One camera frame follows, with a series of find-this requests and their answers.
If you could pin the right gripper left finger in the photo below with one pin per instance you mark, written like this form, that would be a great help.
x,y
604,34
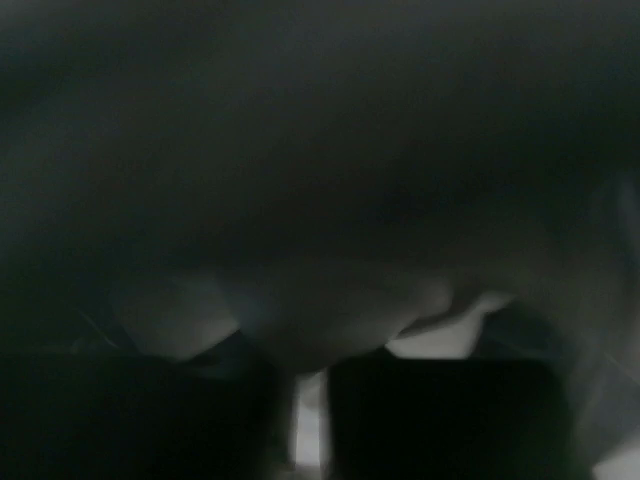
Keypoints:
x,y
123,417

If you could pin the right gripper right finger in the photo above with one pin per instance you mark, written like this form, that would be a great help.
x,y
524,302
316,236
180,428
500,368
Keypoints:
x,y
399,419

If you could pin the dark grey checked pillowcase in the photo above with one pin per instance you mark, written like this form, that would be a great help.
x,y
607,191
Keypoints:
x,y
323,177

